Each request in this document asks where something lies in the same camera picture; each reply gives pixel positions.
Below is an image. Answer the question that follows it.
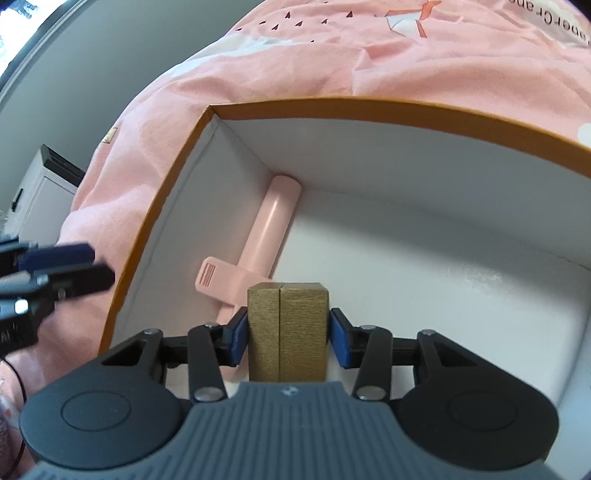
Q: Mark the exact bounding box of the gold cardboard box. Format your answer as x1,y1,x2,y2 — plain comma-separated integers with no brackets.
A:
247,282,329,383

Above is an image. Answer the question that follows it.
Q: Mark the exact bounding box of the white cabinet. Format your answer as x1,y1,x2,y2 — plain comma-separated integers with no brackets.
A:
3,144,85,246

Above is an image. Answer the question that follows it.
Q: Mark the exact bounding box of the orange cardboard storage box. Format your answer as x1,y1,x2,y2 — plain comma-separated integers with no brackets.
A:
97,95,591,416

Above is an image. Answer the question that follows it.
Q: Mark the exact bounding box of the pink patterned bed sheet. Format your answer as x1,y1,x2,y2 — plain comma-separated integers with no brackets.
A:
1,1,590,479

